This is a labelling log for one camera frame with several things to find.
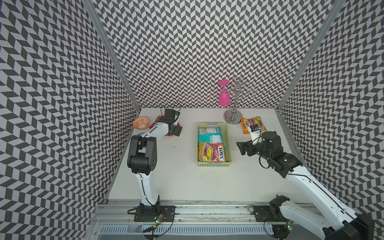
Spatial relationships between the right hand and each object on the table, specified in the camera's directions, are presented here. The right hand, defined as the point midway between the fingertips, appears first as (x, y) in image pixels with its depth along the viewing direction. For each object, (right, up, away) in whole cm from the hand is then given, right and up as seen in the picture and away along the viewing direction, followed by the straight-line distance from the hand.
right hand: (245, 142), depth 78 cm
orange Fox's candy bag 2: (-17, -7, +9) cm, 21 cm away
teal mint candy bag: (-17, +3, +16) cm, 24 cm away
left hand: (-43, +6, +22) cm, 49 cm away
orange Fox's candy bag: (+9, +10, +28) cm, 31 cm away
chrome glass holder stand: (+2, +15, +33) cm, 37 cm away
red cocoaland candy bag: (-44, +2, +23) cm, 49 cm away
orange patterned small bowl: (-67, +10, +30) cm, 74 cm away
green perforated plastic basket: (-6, +6, +22) cm, 23 cm away
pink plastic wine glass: (-7, +27, +27) cm, 39 cm away
